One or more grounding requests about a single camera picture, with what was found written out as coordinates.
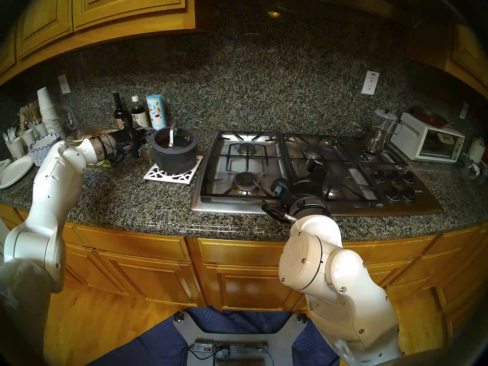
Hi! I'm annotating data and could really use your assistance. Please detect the clear plastic bag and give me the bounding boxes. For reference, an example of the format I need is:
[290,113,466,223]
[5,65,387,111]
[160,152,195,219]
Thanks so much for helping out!
[57,106,79,132]

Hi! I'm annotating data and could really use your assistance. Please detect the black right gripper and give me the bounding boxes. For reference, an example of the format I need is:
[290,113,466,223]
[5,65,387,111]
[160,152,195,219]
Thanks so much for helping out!
[293,157,329,200]

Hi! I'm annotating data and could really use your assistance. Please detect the white ceramic mug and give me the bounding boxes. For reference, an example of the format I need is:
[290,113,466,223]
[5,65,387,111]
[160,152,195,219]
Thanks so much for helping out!
[467,138,486,164]

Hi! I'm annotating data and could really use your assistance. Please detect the dark wine bottle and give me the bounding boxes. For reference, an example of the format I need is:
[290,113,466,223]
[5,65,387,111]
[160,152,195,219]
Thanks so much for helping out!
[113,93,132,131]

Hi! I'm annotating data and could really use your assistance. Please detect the blue moving blanket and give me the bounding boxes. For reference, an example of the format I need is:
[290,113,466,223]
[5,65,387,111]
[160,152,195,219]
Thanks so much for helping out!
[88,306,342,366]

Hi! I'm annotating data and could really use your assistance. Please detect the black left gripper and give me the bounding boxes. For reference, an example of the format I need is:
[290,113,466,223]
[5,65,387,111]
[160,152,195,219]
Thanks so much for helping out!
[111,127,156,164]

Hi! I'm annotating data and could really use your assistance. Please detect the grey power strip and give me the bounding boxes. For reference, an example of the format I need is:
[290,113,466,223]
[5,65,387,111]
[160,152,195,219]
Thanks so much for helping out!
[194,342,269,355]

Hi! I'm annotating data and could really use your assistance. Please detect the blue aluminium foil box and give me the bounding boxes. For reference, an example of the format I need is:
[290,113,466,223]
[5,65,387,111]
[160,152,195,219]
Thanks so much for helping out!
[65,127,119,169]

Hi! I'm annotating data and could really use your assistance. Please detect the red frying pan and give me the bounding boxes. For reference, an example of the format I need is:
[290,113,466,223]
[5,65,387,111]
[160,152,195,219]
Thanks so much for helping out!
[413,106,452,128]

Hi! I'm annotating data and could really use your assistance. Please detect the blue patterned bowl stack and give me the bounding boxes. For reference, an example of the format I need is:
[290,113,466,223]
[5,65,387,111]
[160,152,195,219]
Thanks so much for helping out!
[29,135,61,167]

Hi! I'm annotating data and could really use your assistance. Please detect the wooden upper cabinet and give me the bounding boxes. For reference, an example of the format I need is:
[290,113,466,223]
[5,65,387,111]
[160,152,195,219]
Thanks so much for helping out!
[406,20,488,99]
[0,0,197,85]

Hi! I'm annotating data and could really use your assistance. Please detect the stainless steel gas cooktop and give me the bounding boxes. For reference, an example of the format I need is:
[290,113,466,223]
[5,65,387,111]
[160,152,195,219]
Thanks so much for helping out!
[190,131,445,217]

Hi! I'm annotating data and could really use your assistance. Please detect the white toaster oven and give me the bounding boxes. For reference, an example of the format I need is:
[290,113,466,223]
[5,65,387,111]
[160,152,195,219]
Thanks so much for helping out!
[390,112,466,164]

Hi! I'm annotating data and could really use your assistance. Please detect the black silver cable connector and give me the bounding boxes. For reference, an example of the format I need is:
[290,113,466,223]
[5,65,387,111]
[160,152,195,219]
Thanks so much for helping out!
[262,203,298,222]

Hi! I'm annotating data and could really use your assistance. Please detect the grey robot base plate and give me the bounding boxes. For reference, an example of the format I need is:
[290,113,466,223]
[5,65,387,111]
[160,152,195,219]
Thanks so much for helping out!
[173,311,308,366]

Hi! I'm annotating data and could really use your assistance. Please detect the wooden lower cabinets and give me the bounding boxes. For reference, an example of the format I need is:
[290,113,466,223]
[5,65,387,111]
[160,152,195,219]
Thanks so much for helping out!
[0,203,488,339]

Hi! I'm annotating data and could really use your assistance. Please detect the white paper plate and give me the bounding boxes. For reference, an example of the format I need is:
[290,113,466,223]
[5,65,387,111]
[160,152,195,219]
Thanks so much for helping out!
[0,156,35,189]

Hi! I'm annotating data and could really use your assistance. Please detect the dark grey saucepan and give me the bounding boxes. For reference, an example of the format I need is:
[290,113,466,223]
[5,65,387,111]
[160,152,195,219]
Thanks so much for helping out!
[151,126,199,174]

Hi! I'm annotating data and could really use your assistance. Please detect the stack of white paper cups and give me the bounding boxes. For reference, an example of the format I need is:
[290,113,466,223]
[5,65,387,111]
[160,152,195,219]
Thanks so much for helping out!
[37,87,67,139]

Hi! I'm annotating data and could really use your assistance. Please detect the blue leaf print canister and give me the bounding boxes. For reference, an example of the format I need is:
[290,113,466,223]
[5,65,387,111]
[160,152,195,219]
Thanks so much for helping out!
[146,95,167,130]

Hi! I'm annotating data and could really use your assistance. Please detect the white wall power outlet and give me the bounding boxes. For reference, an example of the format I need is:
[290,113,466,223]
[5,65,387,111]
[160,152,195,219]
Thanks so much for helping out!
[361,71,380,96]

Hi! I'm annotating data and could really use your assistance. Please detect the white lattice trivet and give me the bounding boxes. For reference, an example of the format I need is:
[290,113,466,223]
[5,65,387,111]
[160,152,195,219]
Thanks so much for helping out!
[143,156,203,185]

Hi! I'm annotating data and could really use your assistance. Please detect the soy sauce bottle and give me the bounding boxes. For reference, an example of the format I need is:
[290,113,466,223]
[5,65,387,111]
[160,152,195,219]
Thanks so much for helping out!
[130,96,150,128]

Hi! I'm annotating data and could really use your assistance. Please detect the wooden chopsticks bundle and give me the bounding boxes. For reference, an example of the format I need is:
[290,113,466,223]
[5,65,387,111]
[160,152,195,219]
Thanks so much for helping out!
[21,101,43,126]

